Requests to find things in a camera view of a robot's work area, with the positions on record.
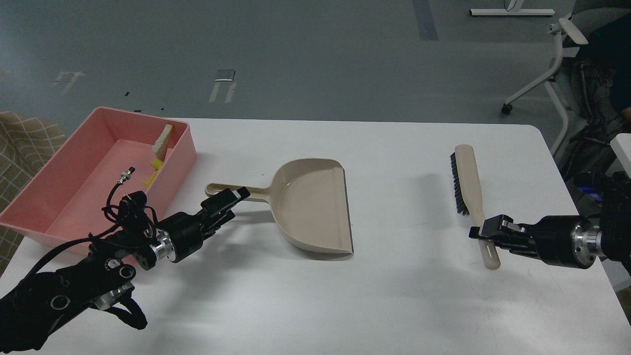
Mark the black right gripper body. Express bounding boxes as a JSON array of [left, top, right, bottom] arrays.
[[507, 216, 602, 269]]

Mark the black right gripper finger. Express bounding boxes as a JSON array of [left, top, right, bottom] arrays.
[[482, 215, 526, 235], [469, 226, 511, 249]]

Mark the white office chair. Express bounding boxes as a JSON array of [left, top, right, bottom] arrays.
[[502, 0, 630, 165]]

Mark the yellow sponge piece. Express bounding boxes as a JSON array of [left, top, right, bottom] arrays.
[[142, 158, 165, 188]]

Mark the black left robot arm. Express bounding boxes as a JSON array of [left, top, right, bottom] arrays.
[[0, 168, 250, 354]]

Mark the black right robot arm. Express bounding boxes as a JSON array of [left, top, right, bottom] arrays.
[[469, 171, 631, 271]]

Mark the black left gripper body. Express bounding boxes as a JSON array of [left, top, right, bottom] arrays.
[[150, 190, 237, 263]]

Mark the checkered beige cloth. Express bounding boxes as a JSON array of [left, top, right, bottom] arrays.
[[0, 111, 67, 277]]

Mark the beige plastic dustpan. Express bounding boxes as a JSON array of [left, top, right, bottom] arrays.
[[205, 158, 354, 255]]

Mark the beige brush with black bristles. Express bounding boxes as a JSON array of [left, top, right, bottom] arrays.
[[450, 144, 501, 270]]

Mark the pink plastic bin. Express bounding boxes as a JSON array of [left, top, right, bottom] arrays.
[[1, 107, 197, 247]]

